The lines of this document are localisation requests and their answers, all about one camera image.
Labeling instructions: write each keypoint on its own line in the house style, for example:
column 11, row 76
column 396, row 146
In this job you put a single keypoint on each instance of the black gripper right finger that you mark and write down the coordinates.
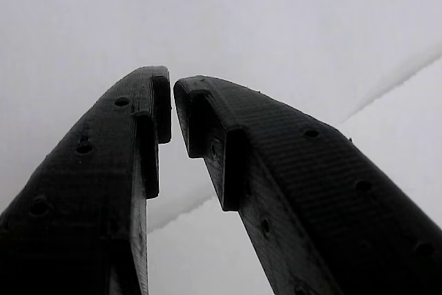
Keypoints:
column 310, row 188

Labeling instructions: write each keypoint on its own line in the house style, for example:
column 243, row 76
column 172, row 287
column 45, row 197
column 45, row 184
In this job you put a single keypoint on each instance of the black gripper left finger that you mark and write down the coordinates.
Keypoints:
column 79, row 188

